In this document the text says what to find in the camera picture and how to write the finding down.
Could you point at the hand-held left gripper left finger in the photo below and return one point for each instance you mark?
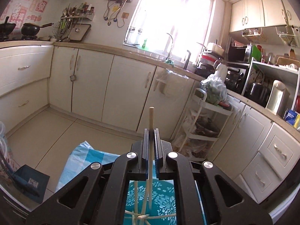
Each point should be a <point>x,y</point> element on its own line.
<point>147,168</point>

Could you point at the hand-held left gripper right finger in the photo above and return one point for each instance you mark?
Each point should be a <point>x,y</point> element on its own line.
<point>156,161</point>

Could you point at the crumpled plastic bag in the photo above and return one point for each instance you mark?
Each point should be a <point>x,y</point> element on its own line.
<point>194,146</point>

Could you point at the dark pot with lid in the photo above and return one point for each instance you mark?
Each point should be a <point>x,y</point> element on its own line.
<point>208,129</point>

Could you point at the blue checked tablecloth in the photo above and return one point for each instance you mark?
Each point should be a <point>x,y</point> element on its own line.
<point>82,161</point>

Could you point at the white rolling cart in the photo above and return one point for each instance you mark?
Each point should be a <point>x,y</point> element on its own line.
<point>211,109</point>

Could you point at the clear hanging plastic bag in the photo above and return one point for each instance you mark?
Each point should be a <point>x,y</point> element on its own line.
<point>171,82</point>

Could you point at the white base cabinet with doors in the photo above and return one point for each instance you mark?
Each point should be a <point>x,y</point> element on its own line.
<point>117,86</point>

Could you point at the plastic bag of vegetables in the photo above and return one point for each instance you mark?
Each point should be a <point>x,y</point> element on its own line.
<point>214,91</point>

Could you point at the green dish cloth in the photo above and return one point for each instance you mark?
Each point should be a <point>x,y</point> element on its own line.
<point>169,62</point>

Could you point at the white base cabinet with drawers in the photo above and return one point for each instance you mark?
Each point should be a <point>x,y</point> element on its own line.
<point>255,145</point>
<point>23,84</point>

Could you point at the white thermos jug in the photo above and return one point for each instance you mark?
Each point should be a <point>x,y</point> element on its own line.
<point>221,71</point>

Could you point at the stack of pans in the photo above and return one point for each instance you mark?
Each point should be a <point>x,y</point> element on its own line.
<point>208,63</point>

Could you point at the blue dustpan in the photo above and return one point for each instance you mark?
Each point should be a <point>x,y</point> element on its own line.
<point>32,182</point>

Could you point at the small metal hanging cup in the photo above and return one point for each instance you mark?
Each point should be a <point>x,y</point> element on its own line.
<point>73,77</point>

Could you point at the green bottle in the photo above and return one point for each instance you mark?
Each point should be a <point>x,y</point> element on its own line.
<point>144,43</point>

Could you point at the chrome sink faucet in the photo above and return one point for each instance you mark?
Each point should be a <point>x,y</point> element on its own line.
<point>171,42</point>

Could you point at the beige countertop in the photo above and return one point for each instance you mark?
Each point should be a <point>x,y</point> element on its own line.
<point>105,50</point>

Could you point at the white pot with lid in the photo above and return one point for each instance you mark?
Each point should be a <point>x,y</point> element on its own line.
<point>215,48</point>

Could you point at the black microwave oven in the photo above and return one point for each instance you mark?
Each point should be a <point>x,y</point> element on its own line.
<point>238,54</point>

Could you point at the white electric water boiler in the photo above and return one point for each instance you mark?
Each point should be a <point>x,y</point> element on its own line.
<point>277,98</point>

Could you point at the white refrigerator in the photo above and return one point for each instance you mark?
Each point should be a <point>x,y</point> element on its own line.
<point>286,206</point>

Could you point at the blue food package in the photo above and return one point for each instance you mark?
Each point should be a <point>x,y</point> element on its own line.
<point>291,119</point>

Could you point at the clear plastic container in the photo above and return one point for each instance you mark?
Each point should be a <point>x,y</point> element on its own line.
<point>5,154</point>

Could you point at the white framed kitchen window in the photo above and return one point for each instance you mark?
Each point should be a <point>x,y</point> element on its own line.
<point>173,16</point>

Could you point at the green cutting board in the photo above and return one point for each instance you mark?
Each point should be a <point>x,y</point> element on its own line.
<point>256,53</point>

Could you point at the white counter shelf rack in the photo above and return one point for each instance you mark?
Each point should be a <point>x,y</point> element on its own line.
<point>274,69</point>

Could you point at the hanging rectangular tray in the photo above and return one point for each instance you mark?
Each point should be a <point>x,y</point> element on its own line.
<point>79,32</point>

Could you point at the brown wall socket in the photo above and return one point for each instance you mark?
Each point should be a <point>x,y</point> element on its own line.
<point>125,15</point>

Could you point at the wall utensil rack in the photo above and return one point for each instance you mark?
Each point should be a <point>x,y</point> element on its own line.
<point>70,18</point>

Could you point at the white wall cabinet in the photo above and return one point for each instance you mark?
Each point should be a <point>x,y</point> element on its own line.
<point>255,11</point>

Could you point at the pink wall stickers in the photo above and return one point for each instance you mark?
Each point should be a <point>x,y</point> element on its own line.
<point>23,7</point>

